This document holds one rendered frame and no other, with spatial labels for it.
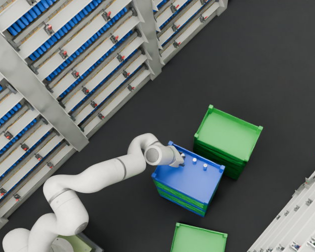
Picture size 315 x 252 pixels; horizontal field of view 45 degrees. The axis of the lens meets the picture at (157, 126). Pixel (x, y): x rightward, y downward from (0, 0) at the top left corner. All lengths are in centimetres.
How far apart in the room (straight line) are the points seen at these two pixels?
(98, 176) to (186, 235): 112
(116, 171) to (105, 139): 116
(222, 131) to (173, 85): 69
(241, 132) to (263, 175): 47
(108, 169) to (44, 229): 34
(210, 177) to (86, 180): 77
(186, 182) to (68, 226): 72
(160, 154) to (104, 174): 31
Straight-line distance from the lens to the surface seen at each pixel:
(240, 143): 205
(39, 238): 156
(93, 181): 134
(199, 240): 235
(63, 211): 140
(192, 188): 190
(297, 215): 174
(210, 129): 207
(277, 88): 267
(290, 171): 249
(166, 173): 192
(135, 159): 147
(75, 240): 207
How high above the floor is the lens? 235
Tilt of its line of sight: 69 degrees down
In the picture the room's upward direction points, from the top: 13 degrees counter-clockwise
